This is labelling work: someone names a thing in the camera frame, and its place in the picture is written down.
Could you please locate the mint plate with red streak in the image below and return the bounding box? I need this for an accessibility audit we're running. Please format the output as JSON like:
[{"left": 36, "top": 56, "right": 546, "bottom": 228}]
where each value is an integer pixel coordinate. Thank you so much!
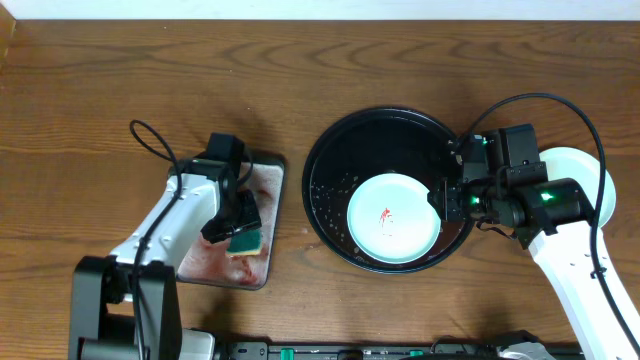
[{"left": 540, "top": 147, "right": 617, "bottom": 227}]

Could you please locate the round black serving tray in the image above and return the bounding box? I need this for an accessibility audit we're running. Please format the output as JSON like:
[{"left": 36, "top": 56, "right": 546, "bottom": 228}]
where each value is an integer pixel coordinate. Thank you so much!
[{"left": 302, "top": 107, "right": 472, "bottom": 274}]

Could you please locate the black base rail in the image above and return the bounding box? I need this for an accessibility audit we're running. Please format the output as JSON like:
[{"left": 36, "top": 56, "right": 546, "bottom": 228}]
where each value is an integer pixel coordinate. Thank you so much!
[{"left": 213, "top": 330, "right": 585, "bottom": 360}]

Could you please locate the black rectangular soapy tray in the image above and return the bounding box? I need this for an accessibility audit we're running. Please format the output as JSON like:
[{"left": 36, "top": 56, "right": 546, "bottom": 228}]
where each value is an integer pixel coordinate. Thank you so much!
[{"left": 178, "top": 151, "right": 285, "bottom": 290}]

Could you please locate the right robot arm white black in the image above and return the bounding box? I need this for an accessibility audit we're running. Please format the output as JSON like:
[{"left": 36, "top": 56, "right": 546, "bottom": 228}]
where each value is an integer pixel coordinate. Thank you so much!
[{"left": 429, "top": 124, "right": 639, "bottom": 359}]

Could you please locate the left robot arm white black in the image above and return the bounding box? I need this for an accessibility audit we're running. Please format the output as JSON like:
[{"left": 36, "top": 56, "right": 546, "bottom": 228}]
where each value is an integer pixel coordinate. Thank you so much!
[{"left": 68, "top": 158, "right": 262, "bottom": 359}]

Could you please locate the green scrubbing sponge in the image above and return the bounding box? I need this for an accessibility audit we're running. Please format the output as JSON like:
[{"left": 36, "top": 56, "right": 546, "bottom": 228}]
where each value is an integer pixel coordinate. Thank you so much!
[{"left": 226, "top": 230, "right": 262, "bottom": 257}]

